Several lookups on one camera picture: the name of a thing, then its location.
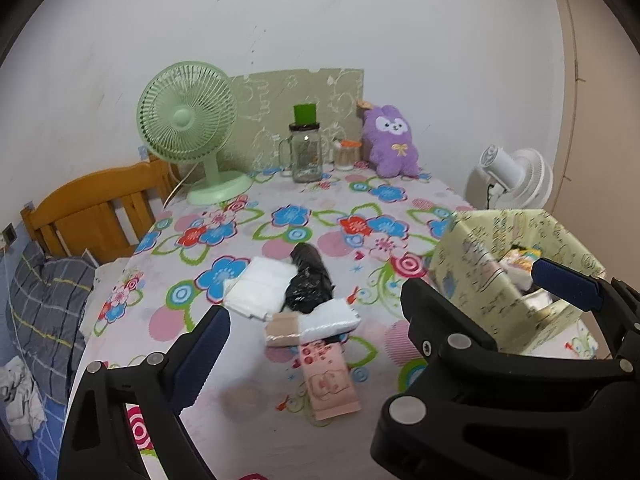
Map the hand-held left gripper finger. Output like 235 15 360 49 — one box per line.
57 304 232 480

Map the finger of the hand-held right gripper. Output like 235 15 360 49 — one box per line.
370 277 640 480
531 257 640 376

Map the yellow patterned storage box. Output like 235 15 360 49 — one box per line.
427 208 608 361

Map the beige packet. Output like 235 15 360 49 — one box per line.
264 312 302 348

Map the white tissue pack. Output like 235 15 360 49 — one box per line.
222 256 298 320

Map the white foil packet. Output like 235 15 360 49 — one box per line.
297 299 362 343

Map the pink packet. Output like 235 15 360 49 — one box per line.
299 340 362 421

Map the black plastic bag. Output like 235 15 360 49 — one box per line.
282 243 335 313

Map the white standing fan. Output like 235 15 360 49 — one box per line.
464 144 555 211

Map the blue bedsheet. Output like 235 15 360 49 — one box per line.
15 390 76 480

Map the grey plaid pillow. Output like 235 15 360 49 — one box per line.
6 242 98 406

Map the floral tablecloth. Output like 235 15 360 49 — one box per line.
80 162 601 480

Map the beige door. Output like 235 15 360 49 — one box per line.
545 0 640 281

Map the purple plush bunny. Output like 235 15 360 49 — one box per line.
356 100 421 179

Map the white crumpled clothing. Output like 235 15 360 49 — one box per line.
0 357 46 441

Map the toothpick jar with orange lid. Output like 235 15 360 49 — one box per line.
332 139 362 171

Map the wooden bed headboard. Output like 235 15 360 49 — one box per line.
21 157 181 266

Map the glass jar with green lid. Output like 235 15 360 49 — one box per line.
277 103 326 183

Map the green desk fan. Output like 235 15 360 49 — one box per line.
136 61 253 206

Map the green patterned board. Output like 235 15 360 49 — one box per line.
229 67 365 173

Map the white fan cable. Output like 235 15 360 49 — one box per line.
162 162 201 208

